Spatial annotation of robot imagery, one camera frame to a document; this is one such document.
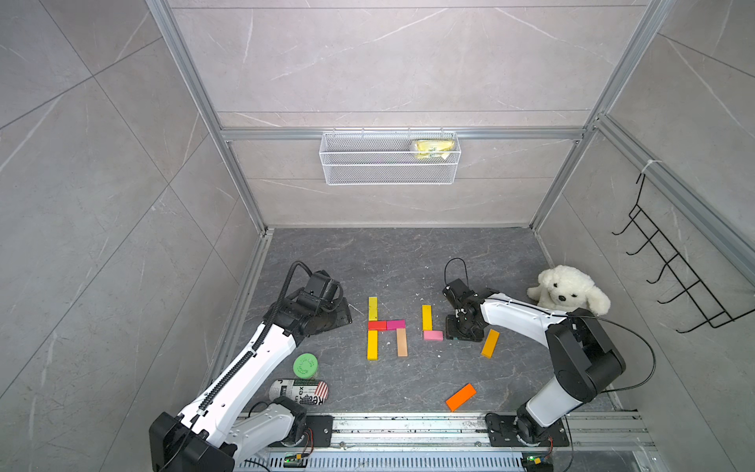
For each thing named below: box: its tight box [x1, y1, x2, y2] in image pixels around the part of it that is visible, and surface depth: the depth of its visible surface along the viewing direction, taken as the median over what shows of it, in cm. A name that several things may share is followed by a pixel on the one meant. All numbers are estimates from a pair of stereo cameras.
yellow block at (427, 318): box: [421, 304, 433, 332], surface depth 95 cm
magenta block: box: [387, 319, 407, 331], surface depth 95 cm
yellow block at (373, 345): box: [367, 330, 379, 361], surface depth 89 cm
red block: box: [367, 320, 388, 331], surface depth 94 cm
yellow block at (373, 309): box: [367, 296, 379, 322], surface depth 97 cm
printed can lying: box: [269, 378, 330, 407], surface depth 79 cm
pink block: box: [423, 330, 444, 342], surface depth 91 cm
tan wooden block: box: [396, 328, 408, 357], surface depth 90 cm
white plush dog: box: [526, 264, 612, 316], surface depth 82 cm
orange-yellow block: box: [481, 328, 500, 359], surface depth 90 cm
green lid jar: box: [292, 353, 319, 380], surface depth 81 cm
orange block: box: [445, 382, 477, 413], surface depth 80 cm
